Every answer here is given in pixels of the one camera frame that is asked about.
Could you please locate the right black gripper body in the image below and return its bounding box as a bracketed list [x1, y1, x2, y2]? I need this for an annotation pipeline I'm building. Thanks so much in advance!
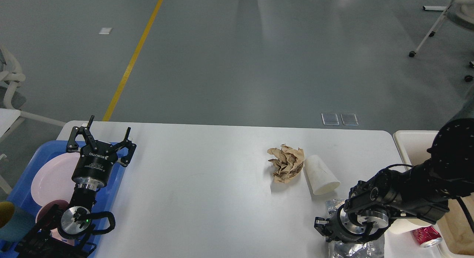
[327, 206, 371, 244]

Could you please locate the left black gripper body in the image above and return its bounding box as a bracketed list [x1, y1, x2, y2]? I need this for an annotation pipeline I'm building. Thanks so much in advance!
[71, 142, 118, 192]

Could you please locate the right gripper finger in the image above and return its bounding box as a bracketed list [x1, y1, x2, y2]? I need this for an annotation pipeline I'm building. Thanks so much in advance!
[314, 217, 334, 242]

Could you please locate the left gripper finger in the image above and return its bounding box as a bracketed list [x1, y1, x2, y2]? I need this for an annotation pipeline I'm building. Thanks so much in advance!
[111, 127, 137, 167]
[66, 115, 97, 153]

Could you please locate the aluminium foil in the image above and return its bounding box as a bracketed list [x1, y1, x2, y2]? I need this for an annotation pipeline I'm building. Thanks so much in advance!
[325, 199, 389, 258]

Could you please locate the pink plate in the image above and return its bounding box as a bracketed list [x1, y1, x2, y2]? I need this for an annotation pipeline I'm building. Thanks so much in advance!
[31, 153, 80, 206]

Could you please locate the white paper cup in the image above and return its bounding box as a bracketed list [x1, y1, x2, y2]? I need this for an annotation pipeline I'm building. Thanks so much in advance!
[388, 218, 431, 234]
[304, 155, 341, 196]

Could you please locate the pink mug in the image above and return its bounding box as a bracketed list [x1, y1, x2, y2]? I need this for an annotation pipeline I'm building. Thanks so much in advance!
[36, 200, 76, 247]

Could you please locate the brown paper ball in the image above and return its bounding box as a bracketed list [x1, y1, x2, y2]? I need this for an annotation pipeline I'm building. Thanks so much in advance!
[266, 144, 305, 184]

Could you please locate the teal green mug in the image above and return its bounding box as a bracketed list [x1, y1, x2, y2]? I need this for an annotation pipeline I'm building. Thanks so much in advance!
[0, 201, 36, 253]

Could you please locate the brown paper bag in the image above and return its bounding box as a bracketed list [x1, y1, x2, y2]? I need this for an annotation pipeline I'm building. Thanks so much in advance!
[437, 200, 473, 258]

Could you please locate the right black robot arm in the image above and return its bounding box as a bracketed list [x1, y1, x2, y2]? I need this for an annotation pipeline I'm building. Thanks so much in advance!
[314, 118, 474, 244]

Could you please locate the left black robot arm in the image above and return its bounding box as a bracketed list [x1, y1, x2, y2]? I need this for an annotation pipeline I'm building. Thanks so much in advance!
[14, 116, 137, 258]

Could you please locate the white side table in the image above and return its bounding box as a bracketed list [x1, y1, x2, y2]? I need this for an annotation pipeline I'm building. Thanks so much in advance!
[0, 108, 21, 194]

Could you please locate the red soda can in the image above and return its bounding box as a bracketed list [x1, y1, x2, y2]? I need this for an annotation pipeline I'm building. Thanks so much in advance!
[411, 226, 443, 248]

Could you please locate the clear floor plate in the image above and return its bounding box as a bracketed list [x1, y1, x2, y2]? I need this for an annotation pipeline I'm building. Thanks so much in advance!
[321, 113, 359, 126]

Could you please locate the beige plastic bin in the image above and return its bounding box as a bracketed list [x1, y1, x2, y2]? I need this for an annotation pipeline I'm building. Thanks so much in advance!
[393, 130, 474, 258]

